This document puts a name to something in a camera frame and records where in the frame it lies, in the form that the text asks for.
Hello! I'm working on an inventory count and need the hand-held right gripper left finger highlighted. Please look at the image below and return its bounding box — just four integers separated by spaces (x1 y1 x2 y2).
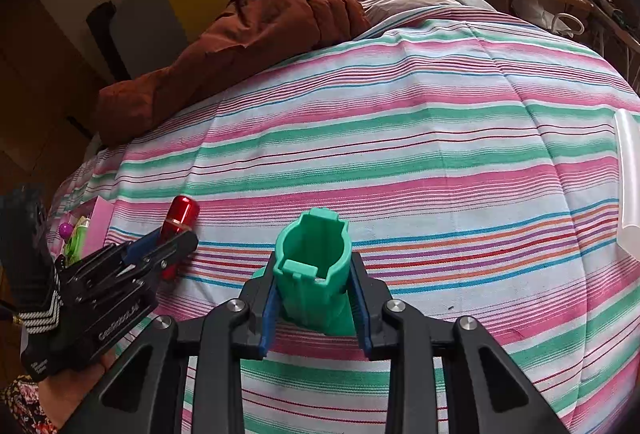
62 251 281 434

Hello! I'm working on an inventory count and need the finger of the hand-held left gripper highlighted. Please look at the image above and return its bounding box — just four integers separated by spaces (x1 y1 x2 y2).
135 229 199 282
117 233 165 265

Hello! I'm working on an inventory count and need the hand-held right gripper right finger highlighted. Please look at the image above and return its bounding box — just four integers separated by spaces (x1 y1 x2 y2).
350 253 571 434

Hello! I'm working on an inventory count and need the red metallic cylinder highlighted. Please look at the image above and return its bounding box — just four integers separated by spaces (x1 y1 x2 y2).
159 195 202 281

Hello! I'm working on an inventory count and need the pink shallow tray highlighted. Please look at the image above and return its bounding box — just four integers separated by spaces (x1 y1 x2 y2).
47 196 119 265

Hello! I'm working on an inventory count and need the white green toy stamp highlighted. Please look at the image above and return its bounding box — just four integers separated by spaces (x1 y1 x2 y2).
62 216 93 265

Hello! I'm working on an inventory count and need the green plastic toy holder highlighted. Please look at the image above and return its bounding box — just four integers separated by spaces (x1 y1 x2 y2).
248 209 357 336

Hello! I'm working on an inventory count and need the person's left forearm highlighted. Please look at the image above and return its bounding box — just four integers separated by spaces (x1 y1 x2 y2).
0 374 58 434

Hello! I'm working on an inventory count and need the wooden wardrobe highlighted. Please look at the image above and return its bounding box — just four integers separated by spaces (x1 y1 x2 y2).
0 0 106 195

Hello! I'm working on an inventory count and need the black rolled mat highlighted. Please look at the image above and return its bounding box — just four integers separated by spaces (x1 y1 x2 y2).
85 1 132 82

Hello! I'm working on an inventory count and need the brown quilt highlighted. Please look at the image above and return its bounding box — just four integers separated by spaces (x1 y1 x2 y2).
96 0 373 147

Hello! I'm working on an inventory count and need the translucent plastic tube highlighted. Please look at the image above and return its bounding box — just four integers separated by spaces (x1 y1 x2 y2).
614 108 640 259

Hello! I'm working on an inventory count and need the white cable loop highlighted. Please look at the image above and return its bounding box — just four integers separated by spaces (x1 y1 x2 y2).
550 12 586 37

